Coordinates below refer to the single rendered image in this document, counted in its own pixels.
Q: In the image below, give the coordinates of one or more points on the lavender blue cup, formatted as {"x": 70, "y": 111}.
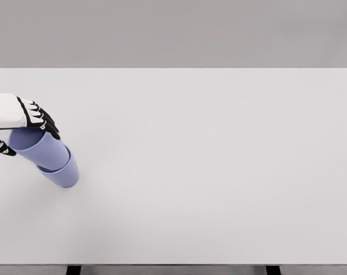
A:
{"x": 68, "y": 174}
{"x": 44, "y": 150}

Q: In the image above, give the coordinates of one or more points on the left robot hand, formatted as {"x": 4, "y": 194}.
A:
{"x": 7, "y": 111}

